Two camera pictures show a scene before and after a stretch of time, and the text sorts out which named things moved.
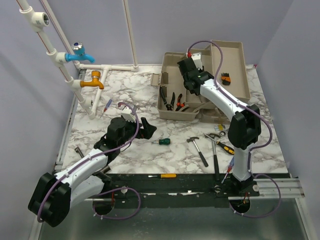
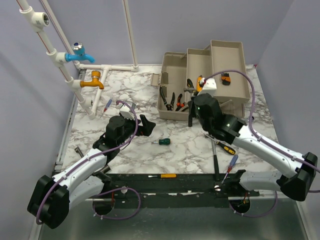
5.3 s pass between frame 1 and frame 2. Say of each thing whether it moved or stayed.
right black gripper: moved
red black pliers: stayed
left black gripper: stayed
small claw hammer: moved
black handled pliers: stayed
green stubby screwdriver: stayed
